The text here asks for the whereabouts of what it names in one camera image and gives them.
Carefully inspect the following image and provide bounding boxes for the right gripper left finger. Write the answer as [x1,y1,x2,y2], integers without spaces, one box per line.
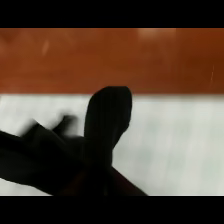
[57,164,106,197]

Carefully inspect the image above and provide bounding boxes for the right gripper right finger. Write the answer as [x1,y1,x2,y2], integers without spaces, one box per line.
[105,165,148,197]

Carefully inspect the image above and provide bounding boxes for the black garment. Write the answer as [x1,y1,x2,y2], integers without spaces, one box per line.
[0,85,134,197]

